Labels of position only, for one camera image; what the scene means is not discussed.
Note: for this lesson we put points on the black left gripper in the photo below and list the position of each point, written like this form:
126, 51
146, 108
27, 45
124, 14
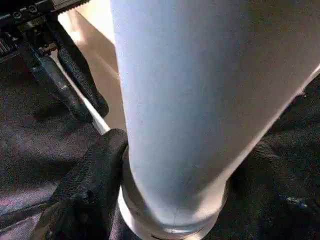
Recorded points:
30, 25

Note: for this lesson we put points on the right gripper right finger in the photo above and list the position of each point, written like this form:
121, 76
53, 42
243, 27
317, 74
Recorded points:
270, 200

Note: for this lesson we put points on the white plastic table leg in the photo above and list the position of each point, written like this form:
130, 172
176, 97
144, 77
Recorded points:
190, 100

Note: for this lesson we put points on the black mat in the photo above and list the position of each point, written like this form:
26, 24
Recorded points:
25, 137

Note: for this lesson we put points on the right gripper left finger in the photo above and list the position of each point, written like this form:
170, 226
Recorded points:
87, 195

